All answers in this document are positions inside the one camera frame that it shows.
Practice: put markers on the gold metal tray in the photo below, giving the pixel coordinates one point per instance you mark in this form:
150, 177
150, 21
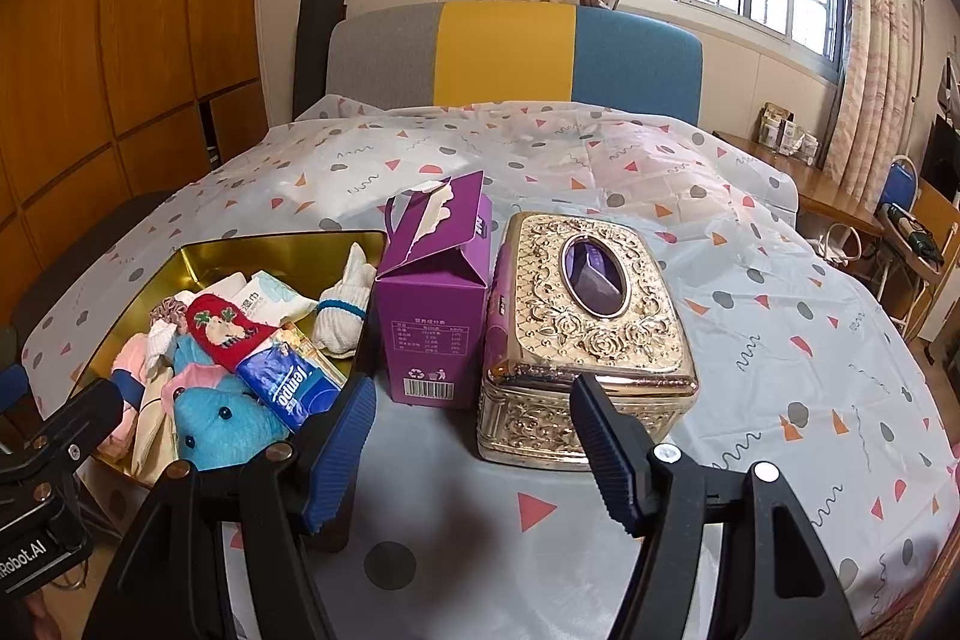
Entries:
309, 262

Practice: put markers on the ornate gold tissue box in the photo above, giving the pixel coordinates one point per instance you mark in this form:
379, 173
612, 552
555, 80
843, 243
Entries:
571, 296

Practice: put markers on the red christmas sock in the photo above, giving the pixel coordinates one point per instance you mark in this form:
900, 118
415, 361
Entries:
223, 332

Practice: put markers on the blue plush toy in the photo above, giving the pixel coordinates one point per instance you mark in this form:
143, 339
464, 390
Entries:
218, 421

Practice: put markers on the white wet wipes pack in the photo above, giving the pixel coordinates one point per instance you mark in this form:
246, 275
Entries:
268, 300

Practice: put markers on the pink towel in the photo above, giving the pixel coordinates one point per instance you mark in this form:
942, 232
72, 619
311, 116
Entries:
127, 372

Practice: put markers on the bottles on side table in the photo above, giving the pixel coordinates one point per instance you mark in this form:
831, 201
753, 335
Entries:
777, 129

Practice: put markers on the white foam pad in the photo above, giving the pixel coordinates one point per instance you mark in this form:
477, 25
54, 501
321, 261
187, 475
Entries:
226, 289

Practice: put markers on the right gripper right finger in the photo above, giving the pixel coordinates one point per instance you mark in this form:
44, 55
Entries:
616, 447

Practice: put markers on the white work glove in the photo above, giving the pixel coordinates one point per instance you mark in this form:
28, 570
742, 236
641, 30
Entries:
341, 310

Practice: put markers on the wooden side table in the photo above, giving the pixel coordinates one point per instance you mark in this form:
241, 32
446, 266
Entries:
818, 194

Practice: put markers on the blue tempo tissue pack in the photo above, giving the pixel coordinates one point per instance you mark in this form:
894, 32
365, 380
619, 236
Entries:
289, 375

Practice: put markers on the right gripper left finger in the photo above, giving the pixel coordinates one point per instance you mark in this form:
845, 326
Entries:
331, 447

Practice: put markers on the white waffle cloth roll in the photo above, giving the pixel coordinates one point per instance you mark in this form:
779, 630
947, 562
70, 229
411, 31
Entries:
160, 347

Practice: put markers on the purple cardboard box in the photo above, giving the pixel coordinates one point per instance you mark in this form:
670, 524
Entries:
431, 290

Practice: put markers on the black television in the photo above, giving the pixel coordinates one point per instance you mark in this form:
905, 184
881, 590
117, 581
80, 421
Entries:
941, 163

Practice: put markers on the right patterned curtain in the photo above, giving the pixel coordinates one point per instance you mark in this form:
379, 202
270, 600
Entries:
875, 110

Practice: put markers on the brown scrunchie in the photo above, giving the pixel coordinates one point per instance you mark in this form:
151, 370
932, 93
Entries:
170, 310

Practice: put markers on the beige mesh cloth roll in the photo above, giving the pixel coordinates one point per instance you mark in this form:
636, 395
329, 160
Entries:
155, 445

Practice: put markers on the wooden wardrobe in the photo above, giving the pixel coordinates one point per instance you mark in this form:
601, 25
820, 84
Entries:
104, 101

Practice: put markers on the white tote bag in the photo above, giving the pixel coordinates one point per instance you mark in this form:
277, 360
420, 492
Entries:
839, 245

